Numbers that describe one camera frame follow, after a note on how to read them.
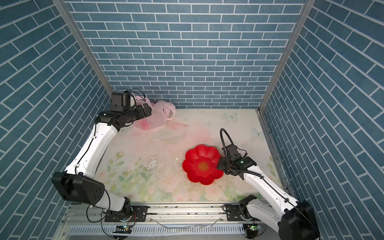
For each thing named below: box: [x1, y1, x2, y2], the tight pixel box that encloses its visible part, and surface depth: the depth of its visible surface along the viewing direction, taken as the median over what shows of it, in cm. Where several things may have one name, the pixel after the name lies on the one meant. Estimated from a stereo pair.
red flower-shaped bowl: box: [182, 145, 224, 185], surface depth 93 cm
